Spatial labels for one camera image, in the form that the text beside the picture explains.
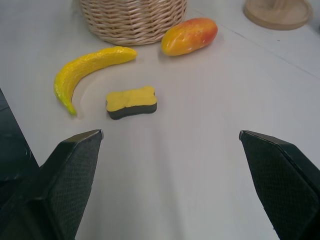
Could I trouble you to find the round wooden stand base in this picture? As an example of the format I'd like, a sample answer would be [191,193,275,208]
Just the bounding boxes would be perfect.
[243,0,314,31]

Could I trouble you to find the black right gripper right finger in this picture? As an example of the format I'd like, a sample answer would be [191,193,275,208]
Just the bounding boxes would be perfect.
[238,129,320,240]

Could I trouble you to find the orange red toy mango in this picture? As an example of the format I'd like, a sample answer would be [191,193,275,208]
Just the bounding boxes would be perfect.
[160,17,219,57]

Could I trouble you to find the yellow toy banana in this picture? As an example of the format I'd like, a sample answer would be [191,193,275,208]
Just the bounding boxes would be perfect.
[53,46,138,116]

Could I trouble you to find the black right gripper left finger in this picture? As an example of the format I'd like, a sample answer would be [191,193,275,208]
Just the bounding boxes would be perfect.
[0,129,104,240]

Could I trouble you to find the woven wicker basket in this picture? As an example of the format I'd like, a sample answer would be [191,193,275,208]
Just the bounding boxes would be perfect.
[78,0,188,47]

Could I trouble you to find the yellow and black sponge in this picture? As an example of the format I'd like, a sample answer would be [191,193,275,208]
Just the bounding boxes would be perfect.
[105,85,158,121]

